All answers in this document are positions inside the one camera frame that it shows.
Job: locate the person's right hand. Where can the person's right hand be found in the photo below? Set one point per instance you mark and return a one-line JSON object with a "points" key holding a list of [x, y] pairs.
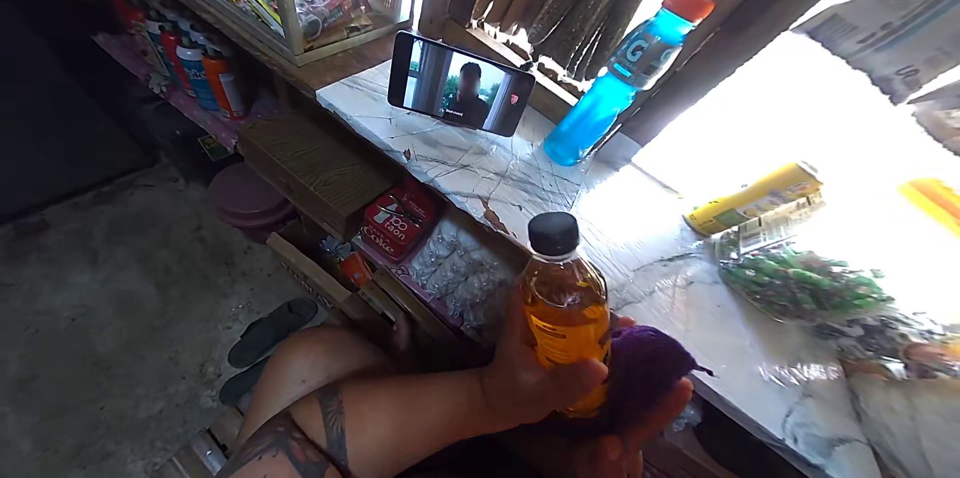
{"points": [[630, 444]]}

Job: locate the person's left hand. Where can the person's left hand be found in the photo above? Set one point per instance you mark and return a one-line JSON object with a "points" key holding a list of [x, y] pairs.
{"points": [[517, 388]]}

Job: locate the person's left thumb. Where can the person's left thumb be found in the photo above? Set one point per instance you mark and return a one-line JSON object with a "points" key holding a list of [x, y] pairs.
{"points": [[579, 382]]}

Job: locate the person's left fingers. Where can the person's left fingers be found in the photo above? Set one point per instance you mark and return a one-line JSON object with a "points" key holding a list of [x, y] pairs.
{"points": [[516, 320]]}

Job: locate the person's right fingers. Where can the person's right fingers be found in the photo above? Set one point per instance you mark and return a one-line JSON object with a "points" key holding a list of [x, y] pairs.
{"points": [[661, 415]]}

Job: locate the purple yarn ball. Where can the purple yarn ball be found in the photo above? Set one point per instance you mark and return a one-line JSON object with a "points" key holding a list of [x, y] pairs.
{"points": [[649, 369]]}

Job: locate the amber bottle with black cap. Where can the amber bottle with black cap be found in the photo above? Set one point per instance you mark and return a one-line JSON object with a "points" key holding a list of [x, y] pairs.
{"points": [[566, 313]]}

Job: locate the person's left forearm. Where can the person's left forearm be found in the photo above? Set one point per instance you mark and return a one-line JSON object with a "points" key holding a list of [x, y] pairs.
{"points": [[405, 414]]}

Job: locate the pile of clear plastic bags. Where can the pile of clear plastic bags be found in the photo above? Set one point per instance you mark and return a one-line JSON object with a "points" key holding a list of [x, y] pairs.
{"points": [[461, 268]]}

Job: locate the red tin with white print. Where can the red tin with white print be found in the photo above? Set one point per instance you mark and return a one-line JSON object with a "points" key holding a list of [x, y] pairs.
{"points": [[397, 234]]}

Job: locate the black scissors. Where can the black scissors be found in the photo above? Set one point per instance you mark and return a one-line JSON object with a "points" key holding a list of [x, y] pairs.
{"points": [[403, 209]]}

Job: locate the marble-patterned counter covering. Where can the marble-patterned counter covering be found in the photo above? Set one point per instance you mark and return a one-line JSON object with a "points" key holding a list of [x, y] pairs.
{"points": [[457, 151]]}

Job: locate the plastic bag of green vegetables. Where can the plastic bag of green vegetables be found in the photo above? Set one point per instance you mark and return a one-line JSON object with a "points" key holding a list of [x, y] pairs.
{"points": [[810, 286]]}

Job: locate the person's legs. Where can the person's legs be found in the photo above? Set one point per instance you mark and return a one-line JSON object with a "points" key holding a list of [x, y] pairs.
{"points": [[322, 358]]}

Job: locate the open cardboard box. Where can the open cardboard box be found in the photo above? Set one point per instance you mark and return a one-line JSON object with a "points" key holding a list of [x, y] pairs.
{"points": [[307, 268]]}

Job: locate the blue drink bottle, orange cap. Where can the blue drink bottle, orange cap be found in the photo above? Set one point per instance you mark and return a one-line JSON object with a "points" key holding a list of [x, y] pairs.
{"points": [[596, 114]]}

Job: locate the yellow cylindrical can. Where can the yellow cylindrical can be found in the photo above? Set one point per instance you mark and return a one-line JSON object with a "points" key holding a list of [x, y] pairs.
{"points": [[754, 200]]}

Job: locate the black smartphone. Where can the black smartphone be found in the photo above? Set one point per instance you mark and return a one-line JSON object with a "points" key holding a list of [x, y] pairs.
{"points": [[461, 84]]}

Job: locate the brown wood-grain box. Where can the brown wood-grain box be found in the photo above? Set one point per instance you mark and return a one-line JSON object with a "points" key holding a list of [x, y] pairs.
{"points": [[319, 178]]}

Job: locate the dark green slipper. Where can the dark green slipper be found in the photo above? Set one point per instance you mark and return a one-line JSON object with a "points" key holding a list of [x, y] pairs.
{"points": [[270, 331], [241, 386]]}

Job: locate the mauve lidded bucket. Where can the mauve lidded bucket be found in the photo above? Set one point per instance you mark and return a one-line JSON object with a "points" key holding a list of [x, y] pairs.
{"points": [[247, 196]]}

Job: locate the hanging brown dried bundles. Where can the hanging brown dried bundles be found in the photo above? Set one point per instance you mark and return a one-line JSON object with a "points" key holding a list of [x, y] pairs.
{"points": [[592, 12]]}

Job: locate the yellow orange packet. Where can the yellow orange packet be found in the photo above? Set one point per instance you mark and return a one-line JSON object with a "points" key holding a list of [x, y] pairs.
{"points": [[934, 200]]}

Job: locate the wooden stool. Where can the wooden stool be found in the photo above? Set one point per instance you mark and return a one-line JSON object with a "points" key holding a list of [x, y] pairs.
{"points": [[184, 463]]}

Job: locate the pink shelf covering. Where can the pink shelf covering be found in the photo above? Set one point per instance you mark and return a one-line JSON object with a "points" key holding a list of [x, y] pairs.
{"points": [[214, 117]]}

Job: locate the row of bottles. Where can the row of bottles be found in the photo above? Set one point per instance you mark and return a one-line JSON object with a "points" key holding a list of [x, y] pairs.
{"points": [[196, 72]]}

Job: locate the hanging printed grey sacks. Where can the hanging printed grey sacks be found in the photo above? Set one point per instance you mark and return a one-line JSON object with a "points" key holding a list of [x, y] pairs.
{"points": [[885, 20]]}

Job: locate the wooden window frame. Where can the wooden window frame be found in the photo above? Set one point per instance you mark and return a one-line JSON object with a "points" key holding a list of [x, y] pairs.
{"points": [[731, 27]]}

